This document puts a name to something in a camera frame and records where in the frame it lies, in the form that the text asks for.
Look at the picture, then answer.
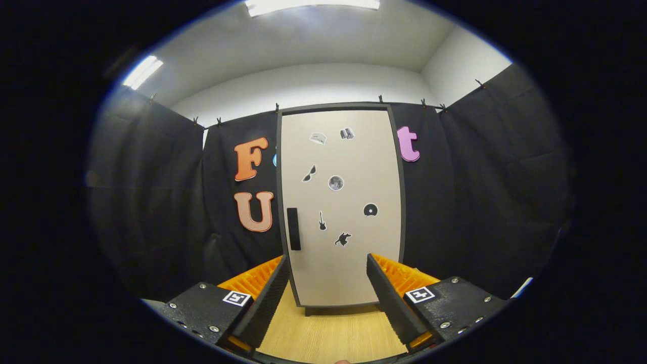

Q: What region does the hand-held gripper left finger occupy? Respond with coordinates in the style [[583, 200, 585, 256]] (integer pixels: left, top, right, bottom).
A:
[[162, 254, 291, 357]]

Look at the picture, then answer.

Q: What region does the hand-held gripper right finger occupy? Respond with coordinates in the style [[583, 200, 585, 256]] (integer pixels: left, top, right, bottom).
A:
[[366, 253, 509, 354]]

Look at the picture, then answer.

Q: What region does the black door handle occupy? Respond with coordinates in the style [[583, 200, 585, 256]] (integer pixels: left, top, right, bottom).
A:
[[287, 207, 302, 251]]

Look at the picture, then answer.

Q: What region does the beige shoe cabinet door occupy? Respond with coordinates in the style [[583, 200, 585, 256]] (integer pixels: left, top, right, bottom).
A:
[[281, 109, 403, 306]]

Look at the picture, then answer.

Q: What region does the dark grey shoe cabinet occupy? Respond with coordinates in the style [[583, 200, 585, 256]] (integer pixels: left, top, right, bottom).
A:
[[275, 103, 407, 316]]

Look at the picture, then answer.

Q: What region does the black backdrop cloth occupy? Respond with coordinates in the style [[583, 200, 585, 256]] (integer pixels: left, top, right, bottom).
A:
[[88, 63, 574, 304]]

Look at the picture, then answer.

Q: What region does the row of black cloth clips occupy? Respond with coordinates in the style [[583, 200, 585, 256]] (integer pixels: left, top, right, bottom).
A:
[[148, 78, 486, 127]]

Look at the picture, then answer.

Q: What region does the small ceiling light panel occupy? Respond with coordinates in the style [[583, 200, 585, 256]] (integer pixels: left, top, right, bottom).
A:
[[123, 56, 164, 90]]

